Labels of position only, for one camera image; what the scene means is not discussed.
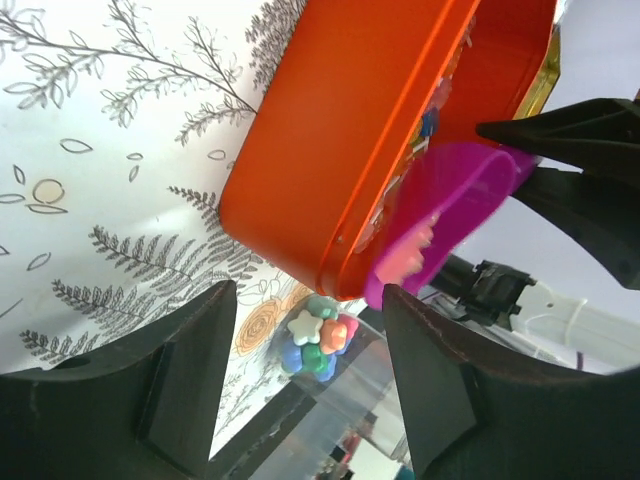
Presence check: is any clear glass jar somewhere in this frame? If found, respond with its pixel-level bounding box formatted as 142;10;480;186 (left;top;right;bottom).
247;289;414;479

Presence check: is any purple plastic scoop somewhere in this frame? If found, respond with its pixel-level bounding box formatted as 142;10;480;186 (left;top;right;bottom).
364;143;539;310

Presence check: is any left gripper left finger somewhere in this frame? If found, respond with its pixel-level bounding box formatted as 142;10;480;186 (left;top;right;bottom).
1;281;237;479

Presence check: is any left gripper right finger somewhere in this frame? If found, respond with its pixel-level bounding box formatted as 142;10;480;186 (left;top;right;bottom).
383;285;639;479

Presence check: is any floral table mat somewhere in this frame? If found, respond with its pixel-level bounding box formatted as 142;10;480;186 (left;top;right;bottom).
1;1;307;451

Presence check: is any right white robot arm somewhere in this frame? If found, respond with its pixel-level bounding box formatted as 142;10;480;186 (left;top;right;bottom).
432;98;639;370

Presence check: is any orange tin of lollipops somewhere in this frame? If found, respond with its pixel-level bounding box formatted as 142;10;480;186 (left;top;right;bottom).
219;0;556;300

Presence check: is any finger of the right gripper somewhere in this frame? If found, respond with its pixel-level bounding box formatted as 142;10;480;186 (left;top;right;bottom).
512;167;639;290
476;98;639;188

